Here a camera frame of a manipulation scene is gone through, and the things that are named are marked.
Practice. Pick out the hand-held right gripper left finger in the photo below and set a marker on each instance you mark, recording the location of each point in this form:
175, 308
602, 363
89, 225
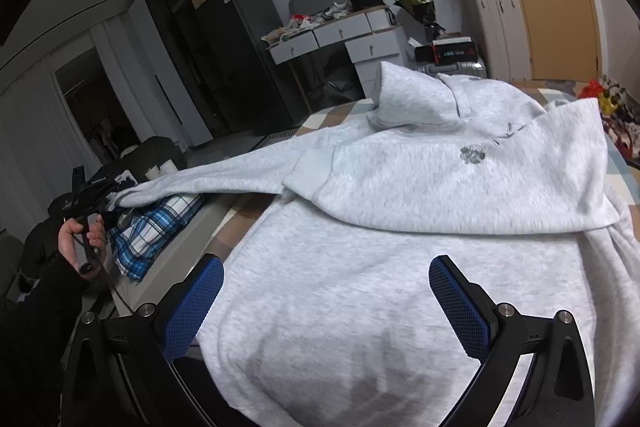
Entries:
197, 302

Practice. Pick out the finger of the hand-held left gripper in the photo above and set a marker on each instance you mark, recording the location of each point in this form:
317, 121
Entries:
114, 216

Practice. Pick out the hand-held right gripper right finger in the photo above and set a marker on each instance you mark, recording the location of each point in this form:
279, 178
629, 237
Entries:
457, 307

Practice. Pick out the person's left forearm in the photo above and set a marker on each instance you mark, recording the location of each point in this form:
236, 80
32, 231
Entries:
47, 302

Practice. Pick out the person's left hand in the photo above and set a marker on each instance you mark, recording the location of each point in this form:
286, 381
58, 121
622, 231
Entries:
67, 244

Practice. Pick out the blue plaid shirt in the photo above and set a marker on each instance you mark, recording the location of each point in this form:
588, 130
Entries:
150, 232

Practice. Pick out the white curtain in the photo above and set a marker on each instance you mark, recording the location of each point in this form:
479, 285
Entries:
125, 72

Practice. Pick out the tall black cabinet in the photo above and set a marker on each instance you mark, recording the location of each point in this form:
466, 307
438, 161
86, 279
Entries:
170, 32

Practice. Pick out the black refrigerator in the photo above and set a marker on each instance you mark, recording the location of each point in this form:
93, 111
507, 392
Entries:
240, 67

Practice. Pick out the checkered bed blanket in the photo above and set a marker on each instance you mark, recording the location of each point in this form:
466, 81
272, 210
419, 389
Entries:
330, 117

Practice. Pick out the silver ribbed suitcase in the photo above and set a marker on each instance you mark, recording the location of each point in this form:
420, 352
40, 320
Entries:
455, 68

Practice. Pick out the small black box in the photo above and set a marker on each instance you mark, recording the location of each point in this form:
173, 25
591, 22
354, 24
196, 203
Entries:
424, 55

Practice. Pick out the red plastic bag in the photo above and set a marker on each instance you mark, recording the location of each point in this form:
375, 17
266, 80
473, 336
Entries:
590, 89

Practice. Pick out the yellow sneakers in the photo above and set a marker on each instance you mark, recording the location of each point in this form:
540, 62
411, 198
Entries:
609, 102

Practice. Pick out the black and red shoe box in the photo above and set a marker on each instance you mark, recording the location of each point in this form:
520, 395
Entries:
452, 51

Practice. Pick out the black bag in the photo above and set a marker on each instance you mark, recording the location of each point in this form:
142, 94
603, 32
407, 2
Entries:
340, 77

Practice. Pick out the desk clutter pile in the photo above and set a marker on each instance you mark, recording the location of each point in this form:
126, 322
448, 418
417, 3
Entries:
305, 24

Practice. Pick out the white suitcase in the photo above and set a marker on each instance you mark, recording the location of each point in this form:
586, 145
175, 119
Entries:
495, 27

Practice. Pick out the white drawer desk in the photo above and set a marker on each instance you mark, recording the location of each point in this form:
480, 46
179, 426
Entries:
335, 32

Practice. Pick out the black wrapped flower bouquet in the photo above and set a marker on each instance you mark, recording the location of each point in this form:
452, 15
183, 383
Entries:
422, 14

